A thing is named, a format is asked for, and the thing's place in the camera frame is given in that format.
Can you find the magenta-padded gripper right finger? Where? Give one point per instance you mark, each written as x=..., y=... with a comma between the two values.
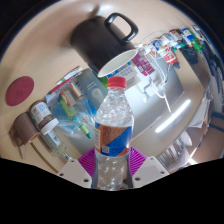
x=150, y=170

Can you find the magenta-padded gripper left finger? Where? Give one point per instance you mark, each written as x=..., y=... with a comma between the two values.
x=75, y=171

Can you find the clear red-capped water bottle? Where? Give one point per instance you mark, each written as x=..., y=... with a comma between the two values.
x=113, y=133

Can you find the tall clear glass bottle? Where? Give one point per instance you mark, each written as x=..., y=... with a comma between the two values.
x=55, y=143

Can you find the white desk lamp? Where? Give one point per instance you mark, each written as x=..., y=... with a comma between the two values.
x=173, y=116

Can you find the white-lidded brown jar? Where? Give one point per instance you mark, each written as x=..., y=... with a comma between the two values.
x=43, y=116

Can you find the brown ceramic cup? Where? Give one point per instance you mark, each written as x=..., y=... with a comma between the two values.
x=25, y=128

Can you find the green-capped bottle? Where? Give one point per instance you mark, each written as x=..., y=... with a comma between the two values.
x=68, y=105

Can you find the white power strip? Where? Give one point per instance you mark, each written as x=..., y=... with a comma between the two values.
x=150, y=89

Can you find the pink pen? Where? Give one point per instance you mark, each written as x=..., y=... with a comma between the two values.
x=61, y=85

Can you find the green bottle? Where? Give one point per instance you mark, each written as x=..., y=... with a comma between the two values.
x=103, y=81

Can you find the flat round red coaster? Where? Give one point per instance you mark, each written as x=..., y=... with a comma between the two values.
x=20, y=91

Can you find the blue and white box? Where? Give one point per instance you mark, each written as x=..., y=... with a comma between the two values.
x=128, y=71

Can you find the magenta pouch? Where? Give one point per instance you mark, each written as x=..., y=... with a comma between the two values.
x=143, y=65

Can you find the red and white can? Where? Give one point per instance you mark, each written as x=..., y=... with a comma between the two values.
x=170, y=56

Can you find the black mug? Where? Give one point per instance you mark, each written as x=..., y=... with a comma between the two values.
x=96, y=40

